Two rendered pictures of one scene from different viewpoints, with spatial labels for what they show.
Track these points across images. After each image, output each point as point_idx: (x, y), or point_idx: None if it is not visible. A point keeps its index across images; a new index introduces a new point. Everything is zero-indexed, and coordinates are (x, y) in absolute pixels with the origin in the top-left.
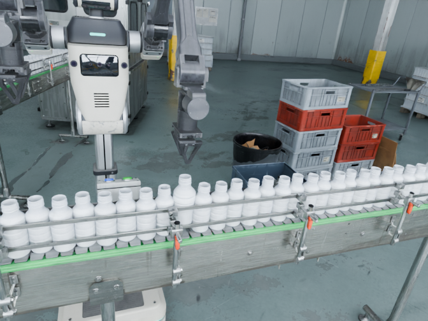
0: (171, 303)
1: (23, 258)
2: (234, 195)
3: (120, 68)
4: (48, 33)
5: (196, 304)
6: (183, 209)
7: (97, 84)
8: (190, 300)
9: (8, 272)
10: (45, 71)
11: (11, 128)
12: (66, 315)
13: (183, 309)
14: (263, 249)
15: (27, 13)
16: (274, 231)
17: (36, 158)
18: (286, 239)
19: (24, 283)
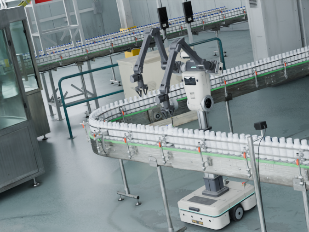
0: (243, 225)
1: (135, 142)
2: (183, 134)
3: (196, 81)
4: (179, 68)
5: (252, 230)
6: (167, 135)
7: (190, 88)
8: (252, 228)
9: (132, 145)
10: (283, 67)
11: (299, 112)
12: (183, 198)
13: (243, 229)
14: (196, 162)
15: (164, 64)
16: (197, 153)
17: (285, 136)
18: (203, 159)
19: (135, 150)
